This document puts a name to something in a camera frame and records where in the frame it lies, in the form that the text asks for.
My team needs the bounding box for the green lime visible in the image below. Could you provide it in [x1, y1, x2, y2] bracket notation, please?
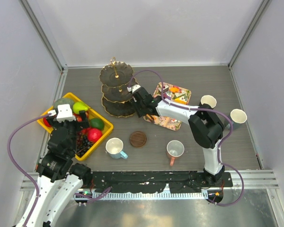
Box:
[89, 118, 105, 131]

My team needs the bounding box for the chocolate cherry cake slice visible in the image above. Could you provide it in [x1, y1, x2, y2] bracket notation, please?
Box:
[161, 85, 169, 93]

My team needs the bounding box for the orange fish pastry right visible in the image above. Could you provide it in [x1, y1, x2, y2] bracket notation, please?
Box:
[169, 87, 182, 93]

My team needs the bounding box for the green yellow pear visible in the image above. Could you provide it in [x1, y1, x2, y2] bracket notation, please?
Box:
[72, 101, 89, 114]

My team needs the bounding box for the grey mug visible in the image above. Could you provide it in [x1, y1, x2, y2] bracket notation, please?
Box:
[224, 109, 248, 130]

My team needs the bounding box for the white slotted cable duct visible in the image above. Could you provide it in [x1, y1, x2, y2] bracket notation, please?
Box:
[100, 190, 208, 201]

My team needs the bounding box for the red pomegranate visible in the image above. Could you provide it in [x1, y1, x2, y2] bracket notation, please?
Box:
[87, 128, 102, 143]

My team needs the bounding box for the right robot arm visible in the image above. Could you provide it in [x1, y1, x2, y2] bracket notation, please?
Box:
[127, 85, 225, 186]

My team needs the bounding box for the cream cake slice with kiwi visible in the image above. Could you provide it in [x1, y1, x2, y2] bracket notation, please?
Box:
[174, 94, 190, 105]

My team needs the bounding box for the green netted melon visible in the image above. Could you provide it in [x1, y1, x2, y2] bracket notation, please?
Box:
[53, 98, 75, 112]

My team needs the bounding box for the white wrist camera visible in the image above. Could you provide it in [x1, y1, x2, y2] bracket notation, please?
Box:
[127, 84, 141, 94]
[47, 104, 76, 123]

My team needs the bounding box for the purple grape bunch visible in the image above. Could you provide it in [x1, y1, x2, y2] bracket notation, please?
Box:
[76, 132, 84, 150]

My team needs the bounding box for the light blue mug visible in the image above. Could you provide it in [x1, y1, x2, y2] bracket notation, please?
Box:
[106, 138, 128, 159]

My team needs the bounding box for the red lychee strawberry bunch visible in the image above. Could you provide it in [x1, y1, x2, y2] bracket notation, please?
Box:
[74, 113, 90, 133]

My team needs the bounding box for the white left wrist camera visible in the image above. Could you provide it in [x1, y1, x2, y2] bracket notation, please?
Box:
[47, 104, 76, 123]

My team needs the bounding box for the black mug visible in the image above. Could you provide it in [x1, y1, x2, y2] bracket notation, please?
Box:
[199, 95, 217, 109]

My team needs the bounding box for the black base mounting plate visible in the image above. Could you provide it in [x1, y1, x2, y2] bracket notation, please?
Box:
[90, 171, 233, 194]

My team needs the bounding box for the red apple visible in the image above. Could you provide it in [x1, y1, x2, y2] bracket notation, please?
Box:
[43, 117, 53, 128]

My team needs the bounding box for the three-tier black gold stand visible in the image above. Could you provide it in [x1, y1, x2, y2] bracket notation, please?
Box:
[99, 57, 137, 118]

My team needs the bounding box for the floral rectangular tray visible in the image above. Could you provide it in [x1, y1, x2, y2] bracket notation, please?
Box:
[143, 82, 191, 131]

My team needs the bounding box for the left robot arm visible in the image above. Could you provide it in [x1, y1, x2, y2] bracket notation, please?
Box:
[17, 110, 92, 227]

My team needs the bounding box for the pink mug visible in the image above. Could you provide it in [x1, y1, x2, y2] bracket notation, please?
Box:
[166, 140, 185, 166]

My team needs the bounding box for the dark blue grape bunch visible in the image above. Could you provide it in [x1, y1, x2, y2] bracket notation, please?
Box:
[76, 135, 93, 157]

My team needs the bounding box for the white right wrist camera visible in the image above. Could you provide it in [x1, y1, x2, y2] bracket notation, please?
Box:
[127, 84, 141, 94]

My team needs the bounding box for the round wooden coaster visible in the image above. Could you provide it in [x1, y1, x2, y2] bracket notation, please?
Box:
[129, 131, 147, 148]

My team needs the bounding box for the yellow plastic fruit tray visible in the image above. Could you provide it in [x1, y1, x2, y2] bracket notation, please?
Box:
[37, 92, 114, 161]

